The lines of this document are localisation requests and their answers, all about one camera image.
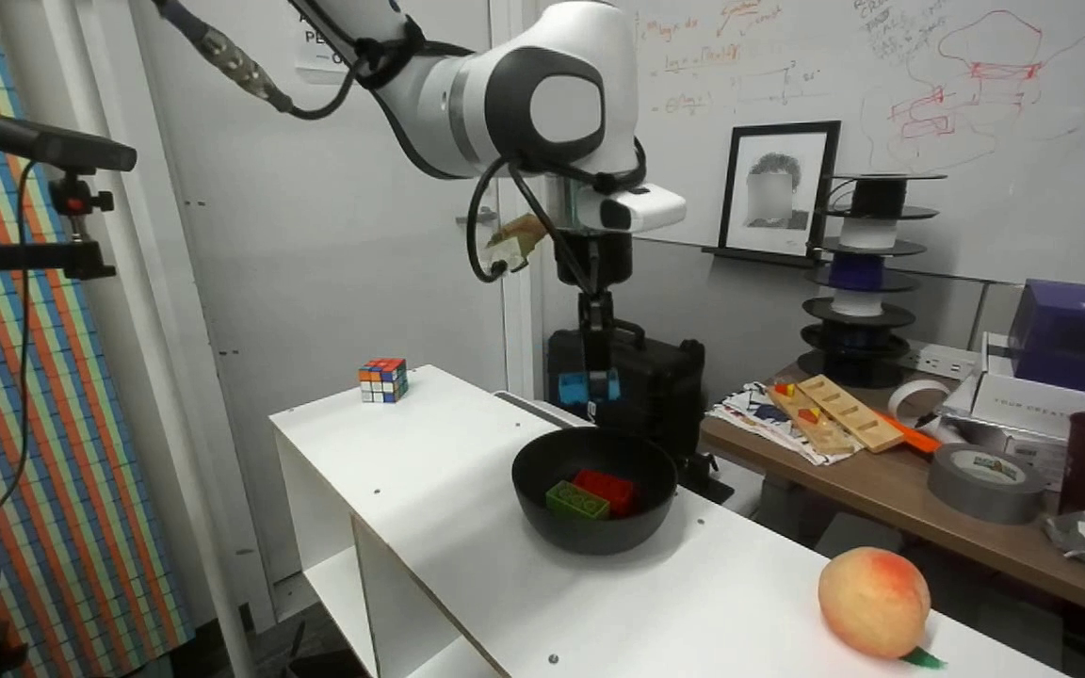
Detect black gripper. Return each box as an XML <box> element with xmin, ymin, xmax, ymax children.
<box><xmin>551</xmin><ymin>230</ymin><xmax>637</xmax><ymax>418</ymax></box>

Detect red building block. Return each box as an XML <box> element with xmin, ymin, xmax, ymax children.
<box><xmin>568</xmin><ymin>466</ymin><xmax>643</xmax><ymax>515</ymax></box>

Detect green building block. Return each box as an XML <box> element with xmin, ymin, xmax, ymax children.
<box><xmin>543</xmin><ymin>477</ymin><xmax>615</xmax><ymax>526</ymax></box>

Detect black bowl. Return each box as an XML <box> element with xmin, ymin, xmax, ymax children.
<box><xmin>509</xmin><ymin>427</ymin><xmax>683</xmax><ymax>558</ymax></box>

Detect black hard carrying case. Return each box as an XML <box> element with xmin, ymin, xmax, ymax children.
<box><xmin>548</xmin><ymin>314</ymin><xmax>712</xmax><ymax>491</ymax></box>

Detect printed papers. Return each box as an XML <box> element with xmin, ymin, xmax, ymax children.
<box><xmin>706</xmin><ymin>379</ymin><xmax>852</xmax><ymax>471</ymax></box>

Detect black picture ledge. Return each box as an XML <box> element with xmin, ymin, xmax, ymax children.
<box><xmin>702</xmin><ymin>246</ymin><xmax>833</xmax><ymax>270</ymax></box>

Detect Rubik's cube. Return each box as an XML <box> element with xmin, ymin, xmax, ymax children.
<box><xmin>357</xmin><ymin>355</ymin><xmax>413</xmax><ymax>408</ymax></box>

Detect black framed portrait picture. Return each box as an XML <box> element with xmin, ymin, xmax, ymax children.
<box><xmin>716</xmin><ymin>117</ymin><xmax>848</xmax><ymax>264</ymax></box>

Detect yellow patterned box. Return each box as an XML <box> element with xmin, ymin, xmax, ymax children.
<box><xmin>766</xmin><ymin>374</ymin><xmax>911</xmax><ymax>465</ymax></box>

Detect filament spool stack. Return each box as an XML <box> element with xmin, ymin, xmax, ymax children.
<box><xmin>799</xmin><ymin>299</ymin><xmax>918</xmax><ymax>388</ymax></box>

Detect white filament spool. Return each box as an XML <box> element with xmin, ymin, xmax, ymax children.
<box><xmin>819</xmin><ymin>291</ymin><xmax>918</xmax><ymax>324</ymax></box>
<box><xmin>833</xmin><ymin>207</ymin><xmax>946</xmax><ymax>264</ymax></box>

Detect purple filament spool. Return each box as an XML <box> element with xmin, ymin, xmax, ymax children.
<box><xmin>823</xmin><ymin>246</ymin><xmax>943</xmax><ymax>301</ymax></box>

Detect empty black spool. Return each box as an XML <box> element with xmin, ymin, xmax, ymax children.
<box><xmin>833</xmin><ymin>171</ymin><xmax>948</xmax><ymax>226</ymax></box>

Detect white tape roll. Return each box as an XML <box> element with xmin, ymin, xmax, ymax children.
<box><xmin>888</xmin><ymin>377</ymin><xmax>958</xmax><ymax>428</ymax></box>

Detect wooden desk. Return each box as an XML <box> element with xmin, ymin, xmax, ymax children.
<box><xmin>697</xmin><ymin>363</ymin><xmax>1085</xmax><ymax>637</ymax></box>

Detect orange marker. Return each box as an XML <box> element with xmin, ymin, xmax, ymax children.
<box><xmin>878</xmin><ymin>411</ymin><xmax>948</xmax><ymax>460</ymax></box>

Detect toy peach with leaf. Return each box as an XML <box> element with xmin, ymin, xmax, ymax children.
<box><xmin>814</xmin><ymin>542</ymin><xmax>948</xmax><ymax>672</ymax></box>

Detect whiteboard with scribbles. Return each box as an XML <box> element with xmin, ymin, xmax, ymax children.
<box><xmin>615</xmin><ymin>0</ymin><xmax>1085</xmax><ymax>293</ymax></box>

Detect white cardboard box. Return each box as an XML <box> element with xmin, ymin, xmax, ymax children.
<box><xmin>914</xmin><ymin>343</ymin><xmax>1085</xmax><ymax>451</ymax></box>

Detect purple box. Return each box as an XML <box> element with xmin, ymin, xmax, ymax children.
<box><xmin>1011</xmin><ymin>280</ymin><xmax>1085</xmax><ymax>408</ymax></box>

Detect grey duct tape roll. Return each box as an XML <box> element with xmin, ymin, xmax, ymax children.
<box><xmin>928</xmin><ymin>446</ymin><xmax>1054</xmax><ymax>532</ymax></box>

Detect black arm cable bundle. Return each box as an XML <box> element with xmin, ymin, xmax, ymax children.
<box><xmin>152</xmin><ymin>0</ymin><xmax>555</xmax><ymax>288</ymax></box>

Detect black camera on stand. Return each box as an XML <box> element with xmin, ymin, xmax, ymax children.
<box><xmin>0</xmin><ymin>114</ymin><xmax>143</xmax><ymax>176</ymax></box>

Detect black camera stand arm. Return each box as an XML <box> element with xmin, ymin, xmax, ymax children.
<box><xmin>0</xmin><ymin>171</ymin><xmax>122</xmax><ymax>284</ymax></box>

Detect multicolour striped wall panel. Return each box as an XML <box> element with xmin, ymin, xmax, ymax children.
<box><xmin>0</xmin><ymin>0</ymin><xmax>216</xmax><ymax>673</ymax></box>

